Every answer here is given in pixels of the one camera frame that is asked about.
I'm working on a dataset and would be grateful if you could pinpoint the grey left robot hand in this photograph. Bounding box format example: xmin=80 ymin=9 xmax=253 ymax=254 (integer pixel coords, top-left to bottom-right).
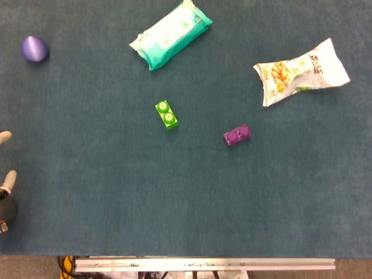
xmin=0 ymin=131 xmax=17 ymax=201

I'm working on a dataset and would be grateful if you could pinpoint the green toy brick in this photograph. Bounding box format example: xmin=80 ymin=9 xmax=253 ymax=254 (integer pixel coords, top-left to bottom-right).
xmin=155 ymin=100 xmax=179 ymax=131

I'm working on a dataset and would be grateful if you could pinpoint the teal wet wipes pack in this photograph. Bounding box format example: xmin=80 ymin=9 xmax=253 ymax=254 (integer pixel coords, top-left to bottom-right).
xmin=128 ymin=0 xmax=213 ymax=71

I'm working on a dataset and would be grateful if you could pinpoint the purple toy brick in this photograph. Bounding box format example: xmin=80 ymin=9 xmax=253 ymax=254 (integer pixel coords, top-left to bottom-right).
xmin=223 ymin=124 xmax=252 ymax=147

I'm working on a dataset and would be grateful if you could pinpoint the teal table cloth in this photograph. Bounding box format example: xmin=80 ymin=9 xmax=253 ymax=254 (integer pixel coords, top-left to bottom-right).
xmin=0 ymin=0 xmax=372 ymax=258

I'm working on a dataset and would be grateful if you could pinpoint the purple egg-shaped ball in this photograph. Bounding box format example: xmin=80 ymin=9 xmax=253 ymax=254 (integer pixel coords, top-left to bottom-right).
xmin=20 ymin=35 xmax=49 ymax=63

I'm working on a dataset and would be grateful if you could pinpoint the white peanut snack bag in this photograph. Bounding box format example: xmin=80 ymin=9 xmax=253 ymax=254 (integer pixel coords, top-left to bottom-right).
xmin=252 ymin=37 xmax=351 ymax=108

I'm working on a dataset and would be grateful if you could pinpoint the yellow and black cable bundle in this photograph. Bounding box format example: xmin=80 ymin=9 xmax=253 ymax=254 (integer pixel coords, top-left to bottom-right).
xmin=57 ymin=255 xmax=77 ymax=279

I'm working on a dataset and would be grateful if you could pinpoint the aluminium profile rail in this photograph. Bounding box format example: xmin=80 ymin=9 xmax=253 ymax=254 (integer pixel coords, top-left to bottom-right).
xmin=74 ymin=257 xmax=337 ymax=273

